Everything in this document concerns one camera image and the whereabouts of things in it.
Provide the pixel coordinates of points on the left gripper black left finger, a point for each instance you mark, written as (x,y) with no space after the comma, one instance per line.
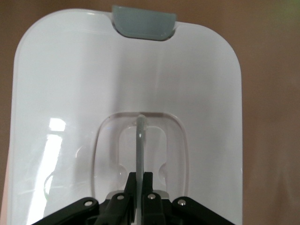
(122,206)

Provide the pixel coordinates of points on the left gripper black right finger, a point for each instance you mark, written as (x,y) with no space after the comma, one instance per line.
(152,206)

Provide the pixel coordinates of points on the grey lid latch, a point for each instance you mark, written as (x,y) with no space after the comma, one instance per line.
(143,23)

